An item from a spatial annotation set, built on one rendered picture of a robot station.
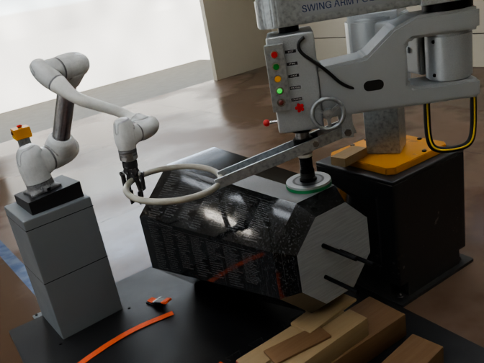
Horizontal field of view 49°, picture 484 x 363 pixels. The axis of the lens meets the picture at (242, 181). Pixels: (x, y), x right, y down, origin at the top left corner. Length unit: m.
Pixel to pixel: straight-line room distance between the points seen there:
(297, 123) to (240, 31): 9.01
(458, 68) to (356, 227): 0.83
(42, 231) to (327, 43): 8.33
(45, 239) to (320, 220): 1.60
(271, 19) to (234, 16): 8.96
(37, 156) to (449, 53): 2.22
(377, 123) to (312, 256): 0.98
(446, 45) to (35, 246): 2.33
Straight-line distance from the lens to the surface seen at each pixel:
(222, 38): 11.05
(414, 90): 2.40
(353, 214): 2.55
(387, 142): 3.10
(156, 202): 2.41
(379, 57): 2.34
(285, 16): 2.28
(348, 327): 2.63
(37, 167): 3.25
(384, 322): 2.82
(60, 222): 3.22
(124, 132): 2.62
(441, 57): 2.42
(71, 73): 2.98
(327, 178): 2.54
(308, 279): 2.46
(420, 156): 3.06
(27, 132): 4.26
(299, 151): 2.45
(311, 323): 2.65
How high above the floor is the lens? 1.83
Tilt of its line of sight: 21 degrees down
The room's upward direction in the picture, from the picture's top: 10 degrees counter-clockwise
